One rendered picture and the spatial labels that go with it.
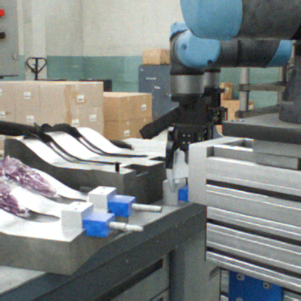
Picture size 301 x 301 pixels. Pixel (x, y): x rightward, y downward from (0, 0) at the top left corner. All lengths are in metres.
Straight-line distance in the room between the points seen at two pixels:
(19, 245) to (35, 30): 8.48
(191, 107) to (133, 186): 0.21
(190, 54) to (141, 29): 8.45
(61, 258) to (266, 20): 0.44
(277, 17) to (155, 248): 0.66
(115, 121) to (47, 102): 1.01
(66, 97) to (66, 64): 5.11
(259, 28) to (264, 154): 0.17
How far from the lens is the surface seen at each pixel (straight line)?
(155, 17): 9.15
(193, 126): 1.01
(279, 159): 0.65
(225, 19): 0.58
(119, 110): 5.70
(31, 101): 5.29
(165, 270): 1.19
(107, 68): 9.89
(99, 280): 0.96
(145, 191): 1.06
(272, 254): 0.68
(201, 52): 0.89
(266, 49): 0.95
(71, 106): 4.97
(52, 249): 0.74
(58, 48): 9.90
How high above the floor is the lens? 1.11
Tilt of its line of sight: 10 degrees down
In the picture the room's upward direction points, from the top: straight up
